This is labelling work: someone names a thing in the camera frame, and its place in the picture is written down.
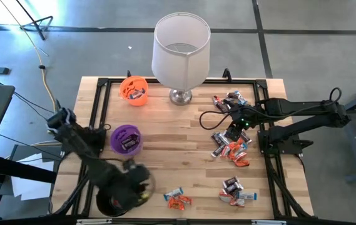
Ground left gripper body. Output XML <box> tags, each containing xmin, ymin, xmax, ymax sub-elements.
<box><xmin>111</xmin><ymin>163</ymin><xmax>152</xmax><ymax>210</ymax></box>

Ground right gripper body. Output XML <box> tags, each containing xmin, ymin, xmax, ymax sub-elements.
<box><xmin>235</xmin><ymin>104</ymin><xmax>260</xmax><ymax>129</ymax></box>

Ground orange white candy bar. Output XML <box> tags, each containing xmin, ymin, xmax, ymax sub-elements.
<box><xmin>229</xmin><ymin>197</ymin><xmax>247</xmax><ymax>208</ymax></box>
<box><xmin>218</xmin><ymin>191</ymin><xmax>234</xmax><ymax>203</ymax></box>
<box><xmin>220</xmin><ymin>144</ymin><xmax>232</xmax><ymax>158</ymax></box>

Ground black plastic bucket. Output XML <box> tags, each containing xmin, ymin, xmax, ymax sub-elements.
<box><xmin>96</xmin><ymin>187</ymin><xmax>128</xmax><ymax>218</ymax></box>

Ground purple plastic bucket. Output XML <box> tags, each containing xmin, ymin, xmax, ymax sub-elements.
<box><xmin>110</xmin><ymin>124</ymin><xmax>143</xmax><ymax>157</ymax></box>

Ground white shade silver table lamp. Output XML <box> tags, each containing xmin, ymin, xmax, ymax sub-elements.
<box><xmin>151</xmin><ymin>11</ymin><xmax>211</xmax><ymax>106</ymax></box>

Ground orange pumpkin bucket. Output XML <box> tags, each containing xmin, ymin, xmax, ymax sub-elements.
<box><xmin>120</xmin><ymin>75</ymin><xmax>150</xmax><ymax>108</ymax></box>

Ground white paper sheets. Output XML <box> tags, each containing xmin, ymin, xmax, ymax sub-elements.
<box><xmin>10</xmin><ymin>152</ymin><xmax>56</xmax><ymax>201</ymax></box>

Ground black crossbar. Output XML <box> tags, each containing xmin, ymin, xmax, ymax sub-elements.
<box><xmin>0</xmin><ymin>152</ymin><xmax>58</xmax><ymax>185</ymax></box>

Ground black metal stand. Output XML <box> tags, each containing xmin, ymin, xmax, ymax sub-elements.
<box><xmin>14</xmin><ymin>0</ymin><xmax>54</xmax><ymax>41</ymax></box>

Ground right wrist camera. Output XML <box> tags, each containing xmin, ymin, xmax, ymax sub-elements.
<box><xmin>230</xmin><ymin>104</ymin><xmax>243</xmax><ymax>118</ymax></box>

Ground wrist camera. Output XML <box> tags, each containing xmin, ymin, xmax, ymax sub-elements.
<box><xmin>121</xmin><ymin>158</ymin><xmax>138</xmax><ymax>172</ymax></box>
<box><xmin>230</xmin><ymin>104</ymin><xmax>243</xmax><ymax>118</ymax></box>

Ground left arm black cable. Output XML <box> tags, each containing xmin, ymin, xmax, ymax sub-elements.
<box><xmin>54</xmin><ymin>99</ymin><xmax>156</xmax><ymax>196</ymax></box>

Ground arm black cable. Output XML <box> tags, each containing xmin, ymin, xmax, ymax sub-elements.
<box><xmin>198</xmin><ymin>86</ymin><xmax>343</xmax><ymax>131</ymax></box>
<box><xmin>54</xmin><ymin>99</ymin><xmax>156</xmax><ymax>196</ymax></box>

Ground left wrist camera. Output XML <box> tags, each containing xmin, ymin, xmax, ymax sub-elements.
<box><xmin>121</xmin><ymin>158</ymin><xmax>138</xmax><ymax>172</ymax></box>

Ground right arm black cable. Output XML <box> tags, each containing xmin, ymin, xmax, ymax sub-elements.
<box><xmin>198</xmin><ymin>86</ymin><xmax>343</xmax><ymax>131</ymax></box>

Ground black aluminium table frame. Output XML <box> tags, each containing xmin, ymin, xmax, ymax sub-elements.
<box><xmin>51</xmin><ymin>67</ymin><xmax>315</xmax><ymax>221</ymax></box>

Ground thin black cable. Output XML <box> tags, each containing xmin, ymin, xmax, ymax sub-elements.
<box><xmin>0</xmin><ymin>71</ymin><xmax>53</xmax><ymax>115</ymax></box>

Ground yellow floor cable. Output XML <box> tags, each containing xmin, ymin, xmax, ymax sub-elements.
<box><xmin>0</xmin><ymin>0</ymin><xmax>58</xmax><ymax>128</ymax></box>

